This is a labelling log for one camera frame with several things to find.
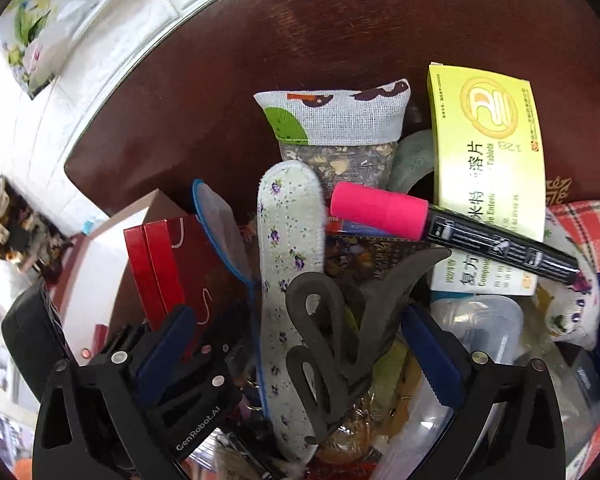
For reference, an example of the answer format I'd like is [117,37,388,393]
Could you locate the pink cap black marker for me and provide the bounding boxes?
[330,182,581,285]

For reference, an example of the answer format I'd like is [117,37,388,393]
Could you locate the herb sachet fabric top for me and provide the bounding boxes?
[253,78,411,198]

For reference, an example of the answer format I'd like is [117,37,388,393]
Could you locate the yellow green medicine box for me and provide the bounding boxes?
[426,62,548,297]

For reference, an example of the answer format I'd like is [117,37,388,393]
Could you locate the floral plastic bag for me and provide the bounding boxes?
[0,0,108,99]

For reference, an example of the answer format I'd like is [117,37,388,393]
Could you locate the grey tape roll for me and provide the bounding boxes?
[387,129,436,194]

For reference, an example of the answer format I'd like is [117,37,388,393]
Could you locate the brown cardboard storage box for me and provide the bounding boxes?
[54,190,185,365]

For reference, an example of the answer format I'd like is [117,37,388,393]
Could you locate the dark wooden headboard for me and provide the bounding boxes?
[66,0,600,217]

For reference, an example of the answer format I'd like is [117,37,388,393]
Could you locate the clear plastic cutlery case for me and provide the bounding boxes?
[375,296,524,479]

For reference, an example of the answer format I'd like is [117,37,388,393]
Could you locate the plaid tablecloth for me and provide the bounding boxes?
[545,200,600,479]

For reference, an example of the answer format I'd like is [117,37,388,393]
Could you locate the floral shoe insole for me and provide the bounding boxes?
[257,160,326,465]

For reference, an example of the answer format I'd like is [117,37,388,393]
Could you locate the blue rim mesh strainer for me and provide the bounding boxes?
[192,179,256,309]

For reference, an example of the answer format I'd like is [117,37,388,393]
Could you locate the large red gift box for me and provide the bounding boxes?
[123,216,247,347]

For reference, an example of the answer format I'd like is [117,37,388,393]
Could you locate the pile of clothes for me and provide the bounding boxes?
[0,176,72,282]

